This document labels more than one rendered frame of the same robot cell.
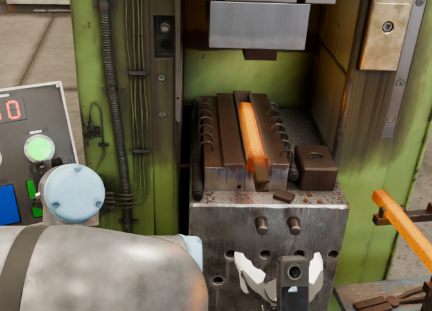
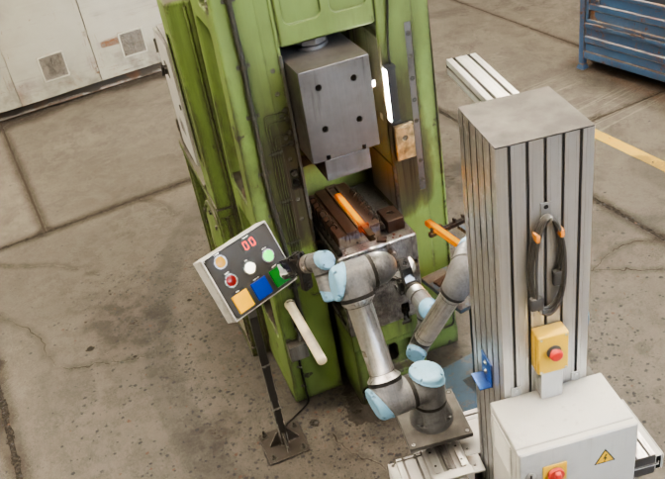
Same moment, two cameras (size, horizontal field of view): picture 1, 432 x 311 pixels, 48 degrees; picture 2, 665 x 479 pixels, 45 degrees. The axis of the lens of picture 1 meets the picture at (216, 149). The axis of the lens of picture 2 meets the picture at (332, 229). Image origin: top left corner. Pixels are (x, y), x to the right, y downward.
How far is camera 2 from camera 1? 241 cm
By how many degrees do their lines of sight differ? 11
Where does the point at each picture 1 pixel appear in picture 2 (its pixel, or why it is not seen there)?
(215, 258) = not seen: hidden behind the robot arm
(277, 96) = (349, 179)
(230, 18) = (334, 165)
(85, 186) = (329, 255)
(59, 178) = (321, 255)
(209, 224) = not seen: hidden behind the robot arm
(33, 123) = (261, 244)
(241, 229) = not seen: hidden behind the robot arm
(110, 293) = (385, 258)
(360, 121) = (406, 185)
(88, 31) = (257, 189)
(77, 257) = (377, 254)
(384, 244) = (441, 248)
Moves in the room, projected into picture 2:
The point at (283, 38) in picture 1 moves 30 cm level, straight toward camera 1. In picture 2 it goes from (360, 165) to (376, 201)
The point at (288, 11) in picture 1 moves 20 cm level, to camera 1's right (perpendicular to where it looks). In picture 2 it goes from (360, 153) to (405, 142)
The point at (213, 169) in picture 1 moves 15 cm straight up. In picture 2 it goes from (341, 238) to (337, 209)
